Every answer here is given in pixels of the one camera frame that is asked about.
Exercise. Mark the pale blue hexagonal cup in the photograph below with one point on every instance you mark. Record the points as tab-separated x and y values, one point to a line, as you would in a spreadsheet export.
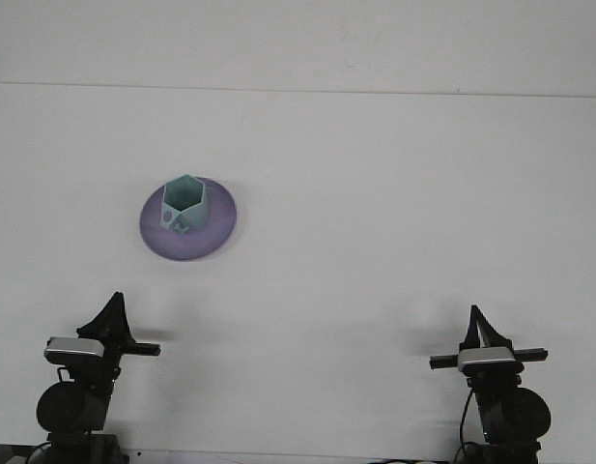
198	215

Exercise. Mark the pale purple round plate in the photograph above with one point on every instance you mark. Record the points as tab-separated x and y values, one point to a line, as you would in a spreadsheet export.
201	241

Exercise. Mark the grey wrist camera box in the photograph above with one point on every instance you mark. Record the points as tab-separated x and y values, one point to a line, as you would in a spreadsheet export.
75	348
486	358

